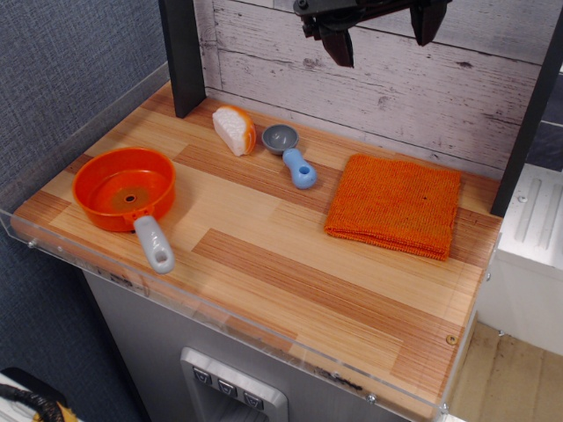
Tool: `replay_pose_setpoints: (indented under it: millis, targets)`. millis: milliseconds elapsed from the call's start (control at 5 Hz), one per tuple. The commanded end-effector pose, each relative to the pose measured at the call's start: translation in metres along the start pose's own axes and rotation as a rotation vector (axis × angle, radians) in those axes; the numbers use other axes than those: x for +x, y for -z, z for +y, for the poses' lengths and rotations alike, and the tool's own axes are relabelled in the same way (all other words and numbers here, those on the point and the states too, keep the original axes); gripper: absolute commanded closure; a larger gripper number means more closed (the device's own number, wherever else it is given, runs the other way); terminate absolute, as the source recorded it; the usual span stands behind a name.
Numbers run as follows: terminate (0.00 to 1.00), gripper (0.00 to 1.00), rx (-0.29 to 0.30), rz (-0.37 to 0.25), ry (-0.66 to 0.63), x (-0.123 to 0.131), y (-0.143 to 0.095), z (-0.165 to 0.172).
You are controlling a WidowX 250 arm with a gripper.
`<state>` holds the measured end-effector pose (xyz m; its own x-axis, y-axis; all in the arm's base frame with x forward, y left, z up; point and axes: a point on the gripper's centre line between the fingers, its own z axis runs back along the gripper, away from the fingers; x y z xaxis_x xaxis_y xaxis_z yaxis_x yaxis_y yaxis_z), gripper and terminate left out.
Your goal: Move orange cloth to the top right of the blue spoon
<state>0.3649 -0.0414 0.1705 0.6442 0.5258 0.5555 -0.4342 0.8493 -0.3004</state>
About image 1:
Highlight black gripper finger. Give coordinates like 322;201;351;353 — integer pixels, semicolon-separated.
410;0;450;47
320;27;354;68

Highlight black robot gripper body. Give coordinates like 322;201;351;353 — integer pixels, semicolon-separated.
292;0;454;40

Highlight orange cloth napkin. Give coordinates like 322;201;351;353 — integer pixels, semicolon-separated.
324;154;461;261

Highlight grey and blue toy spoon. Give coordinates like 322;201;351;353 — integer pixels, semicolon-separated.
261;124;318;190

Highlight white and orange toy sushi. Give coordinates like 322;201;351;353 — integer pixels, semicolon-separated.
212;105;257;156

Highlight white ribbed side platform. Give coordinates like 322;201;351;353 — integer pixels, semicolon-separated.
499;164;563;269

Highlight grey toy fridge cabinet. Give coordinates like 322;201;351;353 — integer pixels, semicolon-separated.
81;268;423;422

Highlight clear acrylic table guard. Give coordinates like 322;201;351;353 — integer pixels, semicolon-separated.
1;53;506;420

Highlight silver dispenser button panel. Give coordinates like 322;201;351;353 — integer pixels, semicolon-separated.
180;347;289;421

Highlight dark right frame post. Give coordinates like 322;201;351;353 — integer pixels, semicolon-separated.
490;11;562;217

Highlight dark frame post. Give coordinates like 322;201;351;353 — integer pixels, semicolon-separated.
490;11;562;217
158;0;206;118

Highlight dark left frame post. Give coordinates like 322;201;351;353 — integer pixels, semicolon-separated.
158;0;206;118

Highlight orange toy pan grey handle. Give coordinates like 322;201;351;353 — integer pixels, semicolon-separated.
72;148;176;274

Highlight black braided cable bottom left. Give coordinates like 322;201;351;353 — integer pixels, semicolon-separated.
0;382;67;422

